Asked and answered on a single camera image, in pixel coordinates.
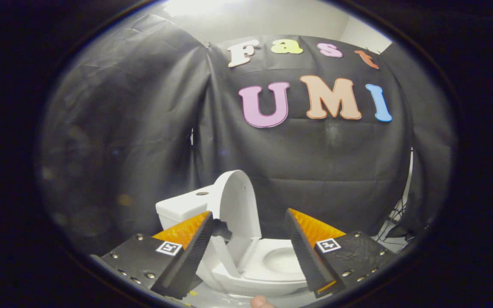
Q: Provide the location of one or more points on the white toilet tank lid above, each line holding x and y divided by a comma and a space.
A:
182, 204

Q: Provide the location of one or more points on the white ceramic toilet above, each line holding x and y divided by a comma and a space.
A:
167, 218

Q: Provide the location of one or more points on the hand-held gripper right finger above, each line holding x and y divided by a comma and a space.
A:
304, 256

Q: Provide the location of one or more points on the black backdrop cloth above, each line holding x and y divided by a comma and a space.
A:
315, 162

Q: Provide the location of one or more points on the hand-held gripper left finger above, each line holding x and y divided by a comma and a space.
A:
191, 256

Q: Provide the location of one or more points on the white toilet seat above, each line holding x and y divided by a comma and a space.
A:
255, 267

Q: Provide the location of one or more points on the black tripod stand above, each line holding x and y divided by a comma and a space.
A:
400, 210

